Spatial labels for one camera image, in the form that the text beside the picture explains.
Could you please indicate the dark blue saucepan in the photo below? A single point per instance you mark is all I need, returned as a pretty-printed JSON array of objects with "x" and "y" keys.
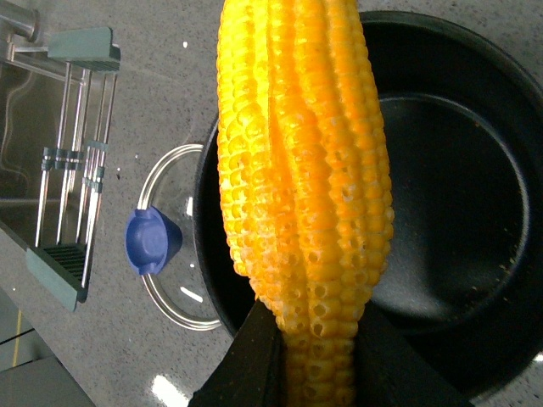
[{"x": 463, "y": 128}]

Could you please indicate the stainless steel sink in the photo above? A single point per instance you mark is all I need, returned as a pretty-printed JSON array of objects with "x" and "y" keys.
[{"x": 39, "y": 98}]

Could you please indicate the glass lid with blue knob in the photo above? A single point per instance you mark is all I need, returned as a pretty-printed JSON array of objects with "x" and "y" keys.
[{"x": 160, "y": 245}]

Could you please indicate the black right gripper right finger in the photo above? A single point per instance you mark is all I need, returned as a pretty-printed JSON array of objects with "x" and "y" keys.
[{"x": 389, "y": 372}]

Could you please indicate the yellow corn cob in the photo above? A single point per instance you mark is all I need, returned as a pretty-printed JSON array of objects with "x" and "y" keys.
[{"x": 305, "y": 191}]

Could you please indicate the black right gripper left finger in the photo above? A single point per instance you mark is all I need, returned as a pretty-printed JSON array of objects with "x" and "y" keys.
[{"x": 250, "y": 374}]

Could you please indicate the steel sink drying rack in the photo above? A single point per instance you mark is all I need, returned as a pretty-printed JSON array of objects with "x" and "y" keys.
[{"x": 72, "y": 169}]

